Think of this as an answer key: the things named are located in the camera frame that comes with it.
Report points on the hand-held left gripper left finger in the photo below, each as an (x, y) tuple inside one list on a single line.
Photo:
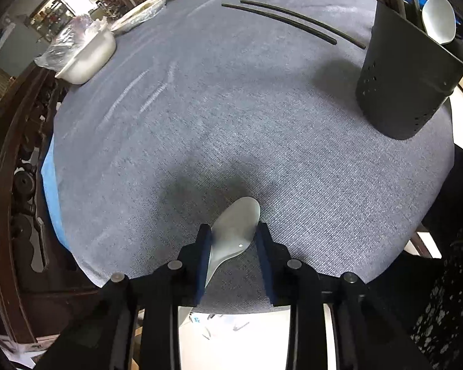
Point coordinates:
[(202, 266)]

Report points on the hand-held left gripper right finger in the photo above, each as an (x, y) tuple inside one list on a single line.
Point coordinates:
[(264, 262)]

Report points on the white plastic spoon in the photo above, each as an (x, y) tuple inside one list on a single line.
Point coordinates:
[(440, 19), (235, 223)]

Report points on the black perforated utensil holder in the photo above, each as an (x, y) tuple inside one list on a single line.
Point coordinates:
[(401, 84)]

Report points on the person's dark patterned clothing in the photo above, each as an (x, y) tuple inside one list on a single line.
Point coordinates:
[(447, 277)]

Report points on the dark wooden sideboard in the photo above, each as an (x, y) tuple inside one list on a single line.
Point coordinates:
[(7, 200)]

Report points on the white enamel basin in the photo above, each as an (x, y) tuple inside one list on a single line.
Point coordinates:
[(88, 61)]

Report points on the patterned bowl of food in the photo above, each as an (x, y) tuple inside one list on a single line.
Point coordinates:
[(139, 13)]

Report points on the clear plastic wrap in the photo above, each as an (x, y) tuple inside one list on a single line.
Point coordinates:
[(69, 38)]

